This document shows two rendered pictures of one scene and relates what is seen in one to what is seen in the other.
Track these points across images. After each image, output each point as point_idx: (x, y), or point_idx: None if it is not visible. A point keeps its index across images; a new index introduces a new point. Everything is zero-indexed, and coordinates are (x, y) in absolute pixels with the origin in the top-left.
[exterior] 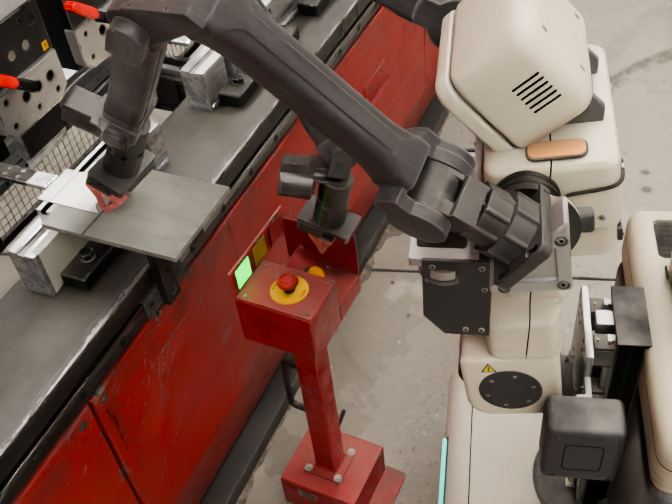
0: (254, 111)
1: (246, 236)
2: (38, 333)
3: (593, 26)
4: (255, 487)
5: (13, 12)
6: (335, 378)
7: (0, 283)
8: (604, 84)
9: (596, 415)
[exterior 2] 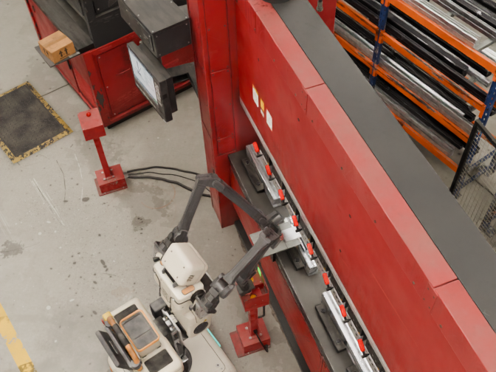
0: (309, 309)
1: (291, 302)
2: None
3: None
4: (274, 320)
5: (292, 201)
6: (288, 370)
7: None
8: (168, 284)
9: (157, 303)
